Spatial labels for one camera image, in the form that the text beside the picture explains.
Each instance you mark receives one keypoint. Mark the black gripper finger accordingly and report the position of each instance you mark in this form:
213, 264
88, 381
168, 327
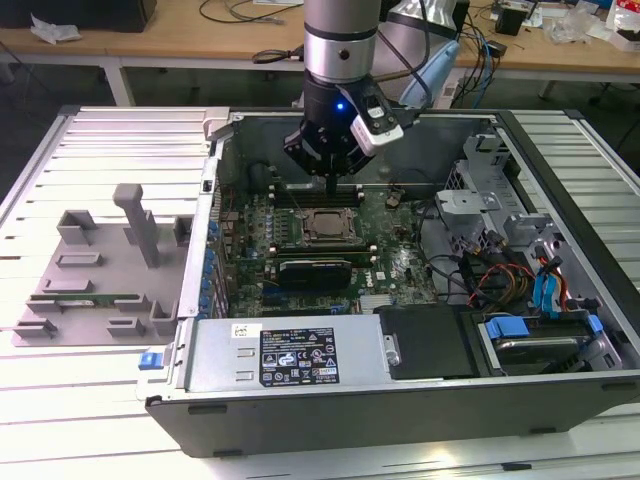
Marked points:
352, 162
305, 155

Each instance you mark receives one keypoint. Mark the silver CPU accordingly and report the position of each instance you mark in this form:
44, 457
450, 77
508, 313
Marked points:
328, 225

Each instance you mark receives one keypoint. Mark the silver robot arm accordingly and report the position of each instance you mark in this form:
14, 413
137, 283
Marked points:
340, 40

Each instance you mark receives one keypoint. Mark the CPU socket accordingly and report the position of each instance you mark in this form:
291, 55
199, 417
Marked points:
303, 241

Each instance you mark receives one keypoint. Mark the black RAM slot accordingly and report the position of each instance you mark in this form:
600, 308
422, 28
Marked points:
312, 199
320, 248
320, 245
320, 203
320, 252
312, 194
350, 190
362, 258

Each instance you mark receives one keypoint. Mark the coin cell battery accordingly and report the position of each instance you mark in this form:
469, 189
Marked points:
393, 200

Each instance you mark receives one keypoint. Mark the green motherboard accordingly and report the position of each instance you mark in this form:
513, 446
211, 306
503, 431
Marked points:
407, 240

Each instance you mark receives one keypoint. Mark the black graphics card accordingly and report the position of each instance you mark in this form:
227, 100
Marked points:
315, 275

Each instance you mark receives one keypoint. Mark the grey metal disk bay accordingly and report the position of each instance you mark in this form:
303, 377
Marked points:
467, 205

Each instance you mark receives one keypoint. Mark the wooden desk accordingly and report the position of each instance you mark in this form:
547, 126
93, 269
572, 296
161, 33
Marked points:
210, 47

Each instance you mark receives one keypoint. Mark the silver finned heatsink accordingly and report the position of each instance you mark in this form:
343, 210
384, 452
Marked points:
378, 301

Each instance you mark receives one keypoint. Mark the blue expansion slot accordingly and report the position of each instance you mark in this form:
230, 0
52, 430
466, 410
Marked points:
270, 292

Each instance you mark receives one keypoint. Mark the tall black box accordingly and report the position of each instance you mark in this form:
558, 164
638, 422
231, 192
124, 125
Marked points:
464, 17

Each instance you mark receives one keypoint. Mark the small black adapter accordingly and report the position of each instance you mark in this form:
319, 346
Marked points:
497, 48

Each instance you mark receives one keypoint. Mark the black plastic shroud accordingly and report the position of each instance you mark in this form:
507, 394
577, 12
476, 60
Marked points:
425, 345

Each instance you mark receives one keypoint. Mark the silver power supply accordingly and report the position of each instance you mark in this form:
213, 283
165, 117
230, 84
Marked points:
220, 360

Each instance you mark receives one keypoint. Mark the green RAM stick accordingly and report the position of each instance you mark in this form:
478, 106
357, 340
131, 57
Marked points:
100, 300

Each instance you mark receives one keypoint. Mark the grey parts rack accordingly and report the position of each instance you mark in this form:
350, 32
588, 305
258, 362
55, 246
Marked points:
90, 295

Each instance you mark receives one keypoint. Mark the blue case latch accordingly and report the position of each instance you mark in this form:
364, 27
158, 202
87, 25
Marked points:
150, 361

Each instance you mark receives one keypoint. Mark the clear plastic wrap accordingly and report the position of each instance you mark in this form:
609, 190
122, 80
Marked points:
575, 25

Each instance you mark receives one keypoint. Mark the black and grey PC case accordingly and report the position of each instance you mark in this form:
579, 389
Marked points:
350, 425

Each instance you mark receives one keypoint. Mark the hard disk in blue carrier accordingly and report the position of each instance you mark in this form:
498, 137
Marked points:
540, 350

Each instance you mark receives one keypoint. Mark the wide black box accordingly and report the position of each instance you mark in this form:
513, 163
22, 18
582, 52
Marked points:
75, 12

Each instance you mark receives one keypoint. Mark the white crumpled paper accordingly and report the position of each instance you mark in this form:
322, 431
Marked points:
55, 30

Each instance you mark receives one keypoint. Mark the white plastic bag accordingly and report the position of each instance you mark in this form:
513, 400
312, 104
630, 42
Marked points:
625, 15

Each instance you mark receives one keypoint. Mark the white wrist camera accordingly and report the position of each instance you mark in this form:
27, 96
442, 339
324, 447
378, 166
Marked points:
380, 135

